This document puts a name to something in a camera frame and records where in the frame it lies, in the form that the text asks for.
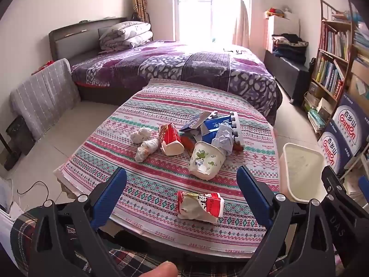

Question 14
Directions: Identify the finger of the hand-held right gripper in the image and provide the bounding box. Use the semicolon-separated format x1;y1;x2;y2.
321;165;346;197
358;175;369;204

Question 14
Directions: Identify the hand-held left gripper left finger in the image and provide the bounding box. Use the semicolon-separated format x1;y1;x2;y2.
28;167;128;277

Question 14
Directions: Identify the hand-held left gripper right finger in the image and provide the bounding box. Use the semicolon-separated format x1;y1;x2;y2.
236;166;343;277

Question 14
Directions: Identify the white plastic bin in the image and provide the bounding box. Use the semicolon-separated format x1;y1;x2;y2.
279;143;327;204

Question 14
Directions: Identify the crushed red white packet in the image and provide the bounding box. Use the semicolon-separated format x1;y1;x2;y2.
176;190;225;224

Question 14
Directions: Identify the white cup with green print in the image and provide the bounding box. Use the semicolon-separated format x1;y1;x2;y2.
189;141;226;181

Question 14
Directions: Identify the grey notched foam strip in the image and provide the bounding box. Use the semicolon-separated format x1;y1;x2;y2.
210;110;245;151

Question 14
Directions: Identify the white tissue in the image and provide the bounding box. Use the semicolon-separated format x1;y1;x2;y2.
130;127;152;144
135;138;160;163

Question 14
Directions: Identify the red white snack box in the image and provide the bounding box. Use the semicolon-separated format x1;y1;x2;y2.
158;123;185;156

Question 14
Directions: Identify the person's left hand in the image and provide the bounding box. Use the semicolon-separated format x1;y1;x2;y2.
143;261;179;277

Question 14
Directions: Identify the striped patterned tablecloth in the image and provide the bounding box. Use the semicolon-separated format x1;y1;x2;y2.
53;78;280;259

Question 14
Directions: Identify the stack of flat books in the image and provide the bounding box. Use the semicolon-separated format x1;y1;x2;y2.
307;108;327;135

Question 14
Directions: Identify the crumpled pale blue paper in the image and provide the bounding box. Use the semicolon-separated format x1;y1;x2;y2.
212;123;235;156

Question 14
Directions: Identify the small white box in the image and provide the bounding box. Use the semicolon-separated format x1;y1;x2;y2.
315;96;333;116

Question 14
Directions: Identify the blue milk carton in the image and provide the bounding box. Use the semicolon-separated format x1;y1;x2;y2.
180;112;232;145

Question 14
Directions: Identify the brown cardboard box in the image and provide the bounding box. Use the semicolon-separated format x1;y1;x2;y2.
347;60;369;101

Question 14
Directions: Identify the row of upright books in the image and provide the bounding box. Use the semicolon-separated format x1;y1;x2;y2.
314;55;345;99
326;24;351;61

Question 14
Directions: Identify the black box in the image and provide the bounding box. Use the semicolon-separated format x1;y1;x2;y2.
5;116;36;157

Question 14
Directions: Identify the black bench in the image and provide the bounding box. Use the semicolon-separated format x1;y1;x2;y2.
264;49;310;104

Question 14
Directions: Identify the wooden bookshelf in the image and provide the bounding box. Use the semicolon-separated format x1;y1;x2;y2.
301;0;369;142

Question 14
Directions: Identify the grey checked cushion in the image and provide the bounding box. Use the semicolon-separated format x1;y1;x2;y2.
10;58;81;142

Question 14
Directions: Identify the pile of folded clothes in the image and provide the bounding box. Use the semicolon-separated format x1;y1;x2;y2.
271;34;309;64

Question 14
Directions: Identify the bed with purple quilt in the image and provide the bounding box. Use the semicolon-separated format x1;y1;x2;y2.
71;40;283;126

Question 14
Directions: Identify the white cabinet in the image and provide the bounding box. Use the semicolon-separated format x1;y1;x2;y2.
265;13;300;54

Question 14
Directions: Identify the folded floral quilt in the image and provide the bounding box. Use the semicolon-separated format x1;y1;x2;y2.
98;21;153;54

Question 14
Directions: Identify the pink curtain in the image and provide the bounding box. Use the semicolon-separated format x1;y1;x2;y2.
232;0;252;48

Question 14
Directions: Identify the red yellow cloth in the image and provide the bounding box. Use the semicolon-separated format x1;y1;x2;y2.
265;7;285;18

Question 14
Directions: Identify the bright window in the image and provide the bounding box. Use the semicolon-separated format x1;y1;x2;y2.
173;0;240;45

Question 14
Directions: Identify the hanging plaid coat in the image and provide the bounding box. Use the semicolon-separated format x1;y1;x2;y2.
133;0;150;24

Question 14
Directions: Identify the black floor cable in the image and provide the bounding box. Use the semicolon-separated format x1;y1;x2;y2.
9;180;50;211

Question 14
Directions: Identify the dark wooden bed frame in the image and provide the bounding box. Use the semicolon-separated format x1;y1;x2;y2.
48;17;150;107

